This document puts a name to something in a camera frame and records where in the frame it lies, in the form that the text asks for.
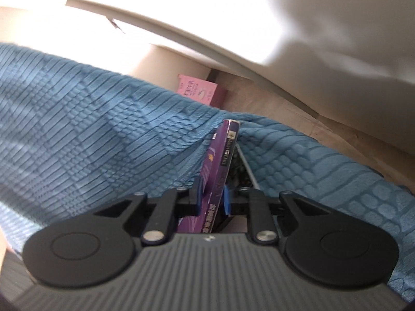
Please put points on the blue textured sofa cover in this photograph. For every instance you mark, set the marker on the blue textured sofa cover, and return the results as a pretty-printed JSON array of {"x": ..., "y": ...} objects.
[{"x": 74, "y": 137}]

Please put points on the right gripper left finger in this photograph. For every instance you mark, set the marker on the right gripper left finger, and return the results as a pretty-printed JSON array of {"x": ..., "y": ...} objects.
[{"x": 173, "y": 205}]

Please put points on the pink box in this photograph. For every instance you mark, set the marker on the pink box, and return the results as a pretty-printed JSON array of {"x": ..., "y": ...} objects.
[{"x": 206, "y": 92}]

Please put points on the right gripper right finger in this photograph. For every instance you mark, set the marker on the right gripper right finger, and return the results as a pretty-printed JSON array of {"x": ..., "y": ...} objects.
[{"x": 253, "y": 204}]

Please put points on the purple gold book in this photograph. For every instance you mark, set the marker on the purple gold book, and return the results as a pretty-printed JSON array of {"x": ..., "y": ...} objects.
[{"x": 214, "y": 173}]

